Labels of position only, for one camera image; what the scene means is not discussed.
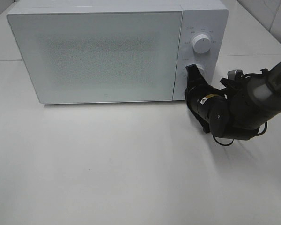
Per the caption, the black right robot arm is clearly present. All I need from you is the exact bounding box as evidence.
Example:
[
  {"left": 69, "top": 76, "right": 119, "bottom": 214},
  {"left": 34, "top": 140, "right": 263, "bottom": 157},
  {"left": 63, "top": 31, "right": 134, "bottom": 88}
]
[{"left": 185, "top": 62, "right": 281, "bottom": 141}]

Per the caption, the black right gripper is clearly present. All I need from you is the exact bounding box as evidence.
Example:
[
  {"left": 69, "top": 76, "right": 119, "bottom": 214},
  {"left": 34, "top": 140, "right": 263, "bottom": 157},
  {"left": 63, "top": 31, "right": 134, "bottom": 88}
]
[{"left": 185, "top": 64, "right": 259, "bottom": 140}]

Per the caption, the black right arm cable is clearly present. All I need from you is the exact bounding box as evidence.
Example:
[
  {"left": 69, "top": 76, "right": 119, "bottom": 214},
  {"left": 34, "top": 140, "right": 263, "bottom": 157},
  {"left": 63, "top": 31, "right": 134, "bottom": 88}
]
[{"left": 212, "top": 69, "right": 270, "bottom": 146}]

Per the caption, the white microwave knob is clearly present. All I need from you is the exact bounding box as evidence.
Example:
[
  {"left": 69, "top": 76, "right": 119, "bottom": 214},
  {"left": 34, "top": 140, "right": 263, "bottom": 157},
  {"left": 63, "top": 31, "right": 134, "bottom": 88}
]
[
  {"left": 192, "top": 34, "right": 211, "bottom": 54},
  {"left": 197, "top": 64, "right": 205, "bottom": 77}
]

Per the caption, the white microwave oven body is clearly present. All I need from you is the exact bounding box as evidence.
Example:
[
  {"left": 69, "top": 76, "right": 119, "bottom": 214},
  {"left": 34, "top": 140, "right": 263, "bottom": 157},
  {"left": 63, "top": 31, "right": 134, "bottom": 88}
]
[{"left": 7, "top": 0, "right": 229, "bottom": 101}]

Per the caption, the white microwave door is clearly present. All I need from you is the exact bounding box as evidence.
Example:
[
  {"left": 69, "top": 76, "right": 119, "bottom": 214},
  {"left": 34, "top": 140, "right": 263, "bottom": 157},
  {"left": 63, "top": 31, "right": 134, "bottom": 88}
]
[{"left": 7, "top": 12, "right": 182, "bottom": 104}]

